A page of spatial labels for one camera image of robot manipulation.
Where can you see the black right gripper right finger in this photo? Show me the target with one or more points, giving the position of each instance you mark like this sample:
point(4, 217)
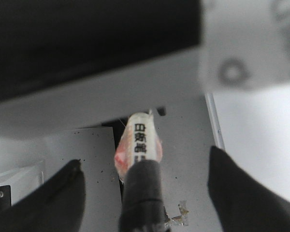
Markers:
point(242, 203)

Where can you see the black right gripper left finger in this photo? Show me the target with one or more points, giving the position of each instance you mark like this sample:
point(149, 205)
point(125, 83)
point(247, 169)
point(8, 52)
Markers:
point(56, 206)

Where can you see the white whiteboard marker pen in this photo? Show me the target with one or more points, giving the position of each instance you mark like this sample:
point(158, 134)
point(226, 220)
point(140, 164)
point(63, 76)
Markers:
point(139, 169)

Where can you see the white whiteboard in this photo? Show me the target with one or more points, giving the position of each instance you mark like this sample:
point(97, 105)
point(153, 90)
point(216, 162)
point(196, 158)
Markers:
point(253, 127)

